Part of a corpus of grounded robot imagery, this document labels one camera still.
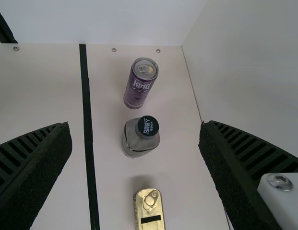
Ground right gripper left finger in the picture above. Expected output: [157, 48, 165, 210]
[0, 121, 73, 230]

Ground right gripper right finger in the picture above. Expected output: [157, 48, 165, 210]
[198, 120, 298, 230]

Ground purple can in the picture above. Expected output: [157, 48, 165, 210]
[123, 57, 159, 110]

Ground black strip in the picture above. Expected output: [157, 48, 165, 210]
[79, 44, 101, 230]

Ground black post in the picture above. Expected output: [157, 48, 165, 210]
[0, 3, 19, 44]

